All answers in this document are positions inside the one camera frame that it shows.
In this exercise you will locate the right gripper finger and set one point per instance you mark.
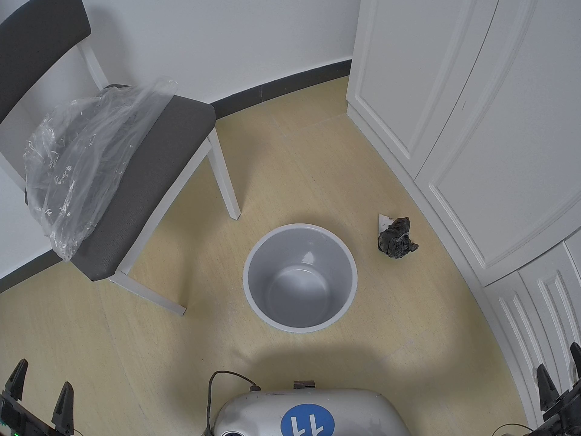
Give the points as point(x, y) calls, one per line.
point(576, 364)
point(548, 388)

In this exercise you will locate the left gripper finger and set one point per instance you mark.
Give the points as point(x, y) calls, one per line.
point(18, 379)
point(64, 409)

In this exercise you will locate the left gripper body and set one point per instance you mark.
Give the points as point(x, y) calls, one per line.
point(18, 418)

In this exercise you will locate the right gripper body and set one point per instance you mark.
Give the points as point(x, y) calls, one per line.
point(567, 413)

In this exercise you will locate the clear plastic bag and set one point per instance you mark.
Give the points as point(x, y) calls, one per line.
point(81, 152)

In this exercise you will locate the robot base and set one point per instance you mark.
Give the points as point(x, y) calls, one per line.
point(272, 411)

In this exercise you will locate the crumpled black plastic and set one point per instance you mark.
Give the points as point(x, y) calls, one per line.
point(396, 241)

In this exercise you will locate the white trash bin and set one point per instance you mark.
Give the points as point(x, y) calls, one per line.
point(299, 289)

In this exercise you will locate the grey padded white chair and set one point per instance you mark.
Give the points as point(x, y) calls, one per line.
point(159, 152)

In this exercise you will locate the white wardrobe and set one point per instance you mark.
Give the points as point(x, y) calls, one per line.
point(476, 107)

